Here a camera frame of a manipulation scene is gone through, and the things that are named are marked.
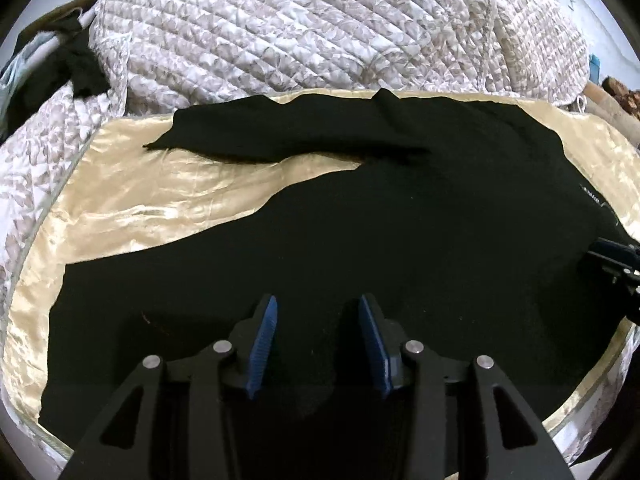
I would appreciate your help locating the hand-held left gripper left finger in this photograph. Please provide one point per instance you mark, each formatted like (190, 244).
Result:
(261, 347)

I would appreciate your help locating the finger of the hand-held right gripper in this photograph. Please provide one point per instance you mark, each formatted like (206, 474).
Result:
(610, 250)

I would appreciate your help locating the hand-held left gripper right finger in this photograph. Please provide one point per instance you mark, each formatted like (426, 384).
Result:
(376, 347)

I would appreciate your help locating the black pants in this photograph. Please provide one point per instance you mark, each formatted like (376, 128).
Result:
(400, 210)

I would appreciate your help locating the blue box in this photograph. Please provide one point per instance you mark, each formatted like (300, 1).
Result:
(594, 67)

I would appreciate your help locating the gold satin blanket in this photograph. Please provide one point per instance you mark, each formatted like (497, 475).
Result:
(150, 200)

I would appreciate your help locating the floral quilted blanket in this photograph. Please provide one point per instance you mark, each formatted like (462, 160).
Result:
(300, 25)

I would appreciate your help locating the dark cloth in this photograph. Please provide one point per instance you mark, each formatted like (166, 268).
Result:
(82, 67)

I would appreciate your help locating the light blue cloth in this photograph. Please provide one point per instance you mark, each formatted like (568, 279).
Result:
(12, 77)

